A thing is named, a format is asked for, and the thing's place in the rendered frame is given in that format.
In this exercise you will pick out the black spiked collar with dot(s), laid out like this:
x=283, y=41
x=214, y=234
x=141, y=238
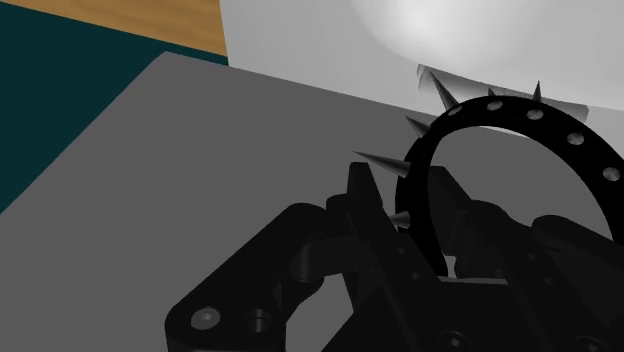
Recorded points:
x=413, y=170

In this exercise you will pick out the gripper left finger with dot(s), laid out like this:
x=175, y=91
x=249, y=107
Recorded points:
x=312, y=244

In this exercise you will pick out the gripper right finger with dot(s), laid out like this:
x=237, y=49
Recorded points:
x=546, y=253

